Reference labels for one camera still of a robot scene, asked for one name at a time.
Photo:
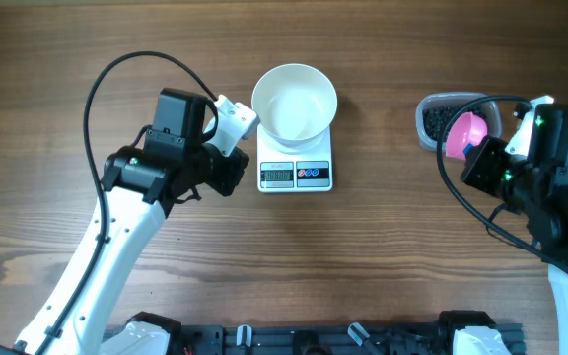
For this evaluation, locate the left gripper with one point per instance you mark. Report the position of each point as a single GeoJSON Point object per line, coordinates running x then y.
{"type": "Point", "coordinates": [236, 168]}

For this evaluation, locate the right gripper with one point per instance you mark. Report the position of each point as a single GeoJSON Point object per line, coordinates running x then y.
{"type": "Point", "coordinates": [480, 159]}

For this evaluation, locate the pink scoop blue handle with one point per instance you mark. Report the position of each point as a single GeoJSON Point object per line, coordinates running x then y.
{"type": "Point", "coordinates": [468, 131]}

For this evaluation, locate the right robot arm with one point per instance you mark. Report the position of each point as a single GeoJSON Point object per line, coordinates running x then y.
{"type": "Point", "coordinates": [533, 182]}

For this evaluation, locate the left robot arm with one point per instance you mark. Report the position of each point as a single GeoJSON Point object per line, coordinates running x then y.
{"type": "Point", "coordinates": [192, 141]}

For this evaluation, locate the white digital kitchen scale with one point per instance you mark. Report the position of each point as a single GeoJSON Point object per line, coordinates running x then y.
{"type": "Point", "coordinates": [299, 168]}

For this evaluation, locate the white bowl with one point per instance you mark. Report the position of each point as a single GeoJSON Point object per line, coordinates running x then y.
{"type": "Point", "coordinates": [295, 102]}

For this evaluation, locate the black beans in container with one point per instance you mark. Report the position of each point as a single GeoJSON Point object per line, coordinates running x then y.
{"type": "Point", "coordinates": [435, 119]}

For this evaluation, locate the clear plastic container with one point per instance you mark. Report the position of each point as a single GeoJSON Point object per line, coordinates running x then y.
{"type": "Point", "coordinates": [488, 111]}

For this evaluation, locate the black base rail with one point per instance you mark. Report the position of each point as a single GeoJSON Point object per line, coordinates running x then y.
{"type": "Point", "coordinates": [411, 338]}

